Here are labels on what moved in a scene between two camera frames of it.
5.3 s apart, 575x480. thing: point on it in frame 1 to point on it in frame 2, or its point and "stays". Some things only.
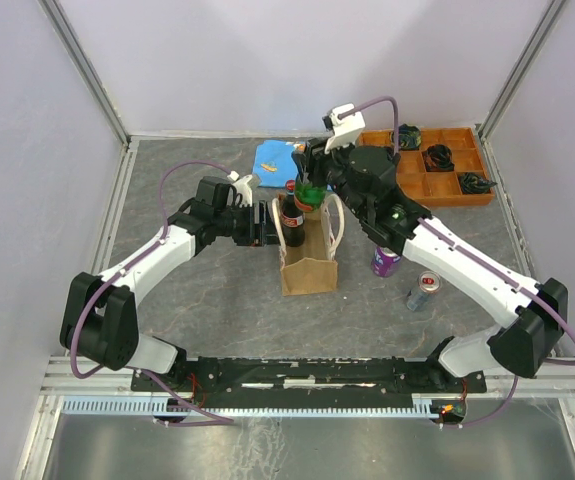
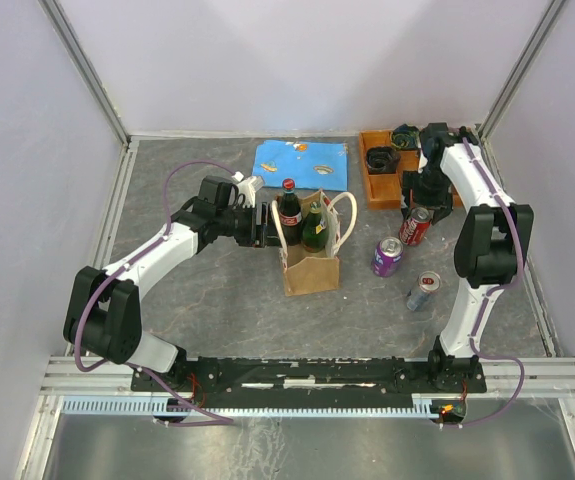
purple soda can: x=385 y=262 stays
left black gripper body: x=244 y=230 stays
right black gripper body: x=327 y=166 to x=430 y=188
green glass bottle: x=308 y=195 to x=314 y=240
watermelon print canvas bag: x=311 y=267 stays
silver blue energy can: x=428 y=283 stays
